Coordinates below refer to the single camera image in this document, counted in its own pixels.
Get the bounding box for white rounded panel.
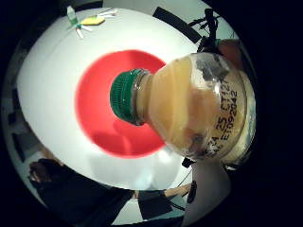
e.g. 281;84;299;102
182;160;232;227

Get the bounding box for black stand with cables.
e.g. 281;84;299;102
187;8;223;54

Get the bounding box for juice bottle with green cap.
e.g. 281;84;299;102
109;52;258;166

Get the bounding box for red round plate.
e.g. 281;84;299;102
74;49;168;159

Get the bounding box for long black bar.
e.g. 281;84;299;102
152;6;203;44

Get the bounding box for the person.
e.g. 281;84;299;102
27;157;135;227

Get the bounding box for yellow flat packet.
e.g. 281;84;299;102
80;16;106;26

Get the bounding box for small clear bottle green label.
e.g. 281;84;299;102
66;5;79;27

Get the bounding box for black cable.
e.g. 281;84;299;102
175;157;197;204

